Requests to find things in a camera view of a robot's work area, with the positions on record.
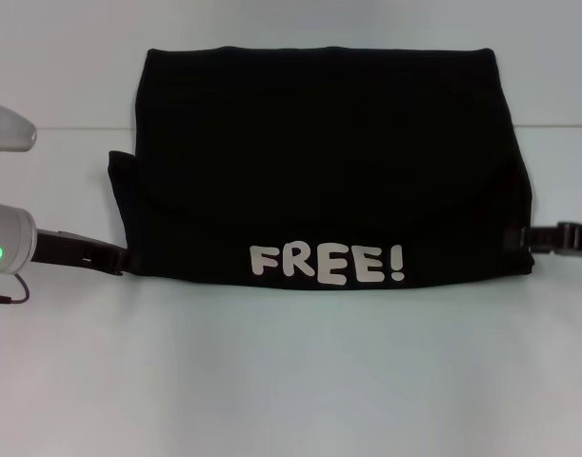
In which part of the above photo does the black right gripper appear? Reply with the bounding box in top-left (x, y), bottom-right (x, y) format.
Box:
top-left (504, 220), bottom-right (582, 263)

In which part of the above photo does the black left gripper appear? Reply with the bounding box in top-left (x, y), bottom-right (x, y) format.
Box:
top-left (31, 228), bottom-right (140, 277)

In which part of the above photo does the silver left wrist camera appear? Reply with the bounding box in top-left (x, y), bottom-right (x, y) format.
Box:
top-left (0, 100), bottom-right (38, 167)

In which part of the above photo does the black t-shirt with white print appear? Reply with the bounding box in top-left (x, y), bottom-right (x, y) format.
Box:
top-left (104, 46), bottom-right (538, 291)

